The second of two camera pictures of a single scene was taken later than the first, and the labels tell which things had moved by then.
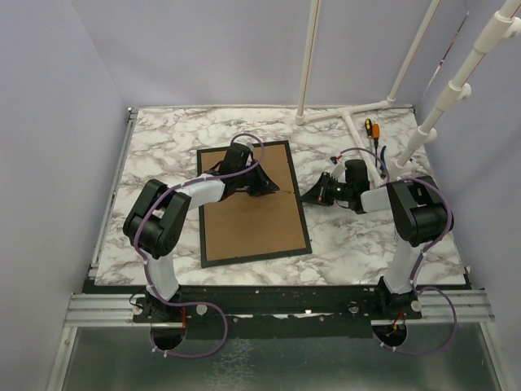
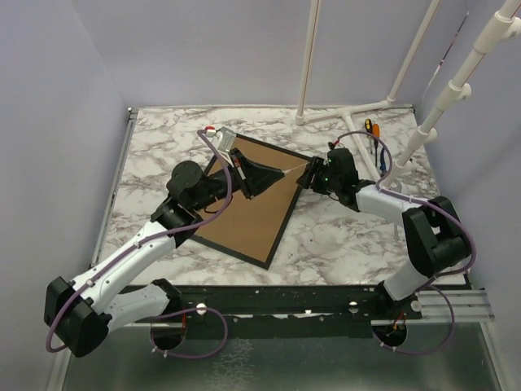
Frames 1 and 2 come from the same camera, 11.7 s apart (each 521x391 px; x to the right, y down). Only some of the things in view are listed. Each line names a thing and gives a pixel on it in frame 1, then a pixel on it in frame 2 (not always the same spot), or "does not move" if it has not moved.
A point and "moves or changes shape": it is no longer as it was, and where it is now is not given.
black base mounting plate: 275,312 does not move
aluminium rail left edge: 116,177 does not move
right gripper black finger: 317,195 -> 306,178
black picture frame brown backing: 242,227 moves or changes shape
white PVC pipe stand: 347,112 does not move
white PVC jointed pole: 505,24 does not move
